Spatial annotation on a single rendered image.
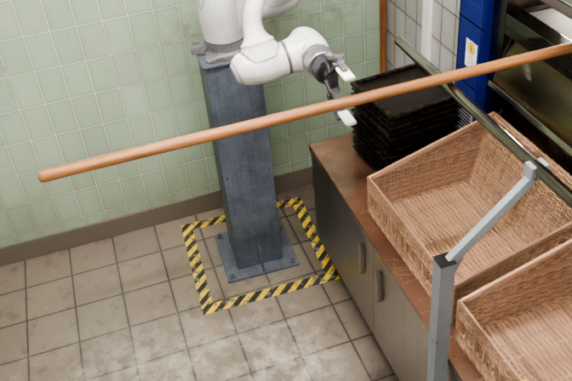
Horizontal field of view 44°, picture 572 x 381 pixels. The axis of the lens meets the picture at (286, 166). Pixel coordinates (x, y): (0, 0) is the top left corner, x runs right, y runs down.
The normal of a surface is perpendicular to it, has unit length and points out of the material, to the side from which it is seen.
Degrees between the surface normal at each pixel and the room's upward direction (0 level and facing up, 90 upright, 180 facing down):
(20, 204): 90
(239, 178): 90
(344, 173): 0
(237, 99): 90
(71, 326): 0
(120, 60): 90
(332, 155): 0
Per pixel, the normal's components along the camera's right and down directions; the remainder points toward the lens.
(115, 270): -0.08, -0.80
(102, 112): 0.31, 0.54
